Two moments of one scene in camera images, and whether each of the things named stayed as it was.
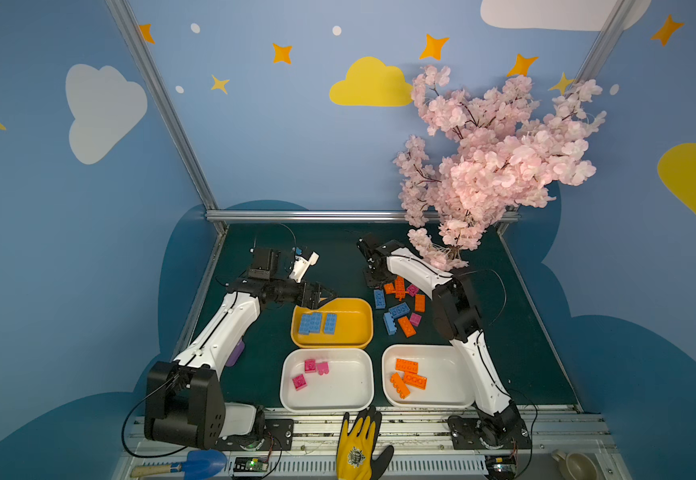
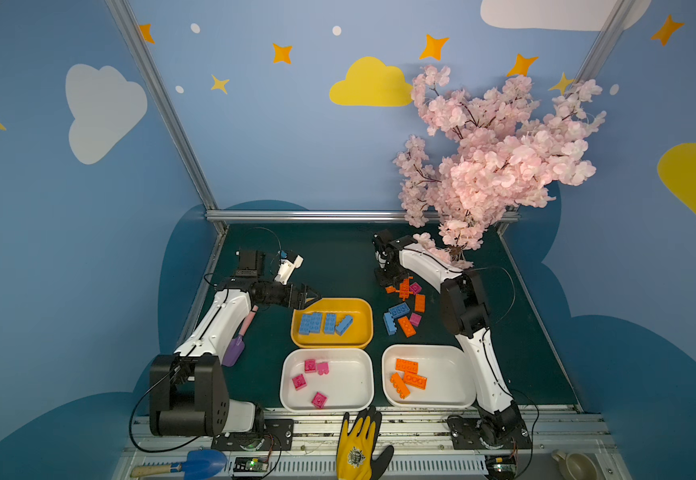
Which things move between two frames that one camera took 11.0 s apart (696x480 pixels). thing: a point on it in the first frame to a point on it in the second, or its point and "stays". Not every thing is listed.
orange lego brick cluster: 399,385 stays
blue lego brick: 330,324 stays
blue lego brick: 379,297 to 344,325
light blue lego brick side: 390,323 stays
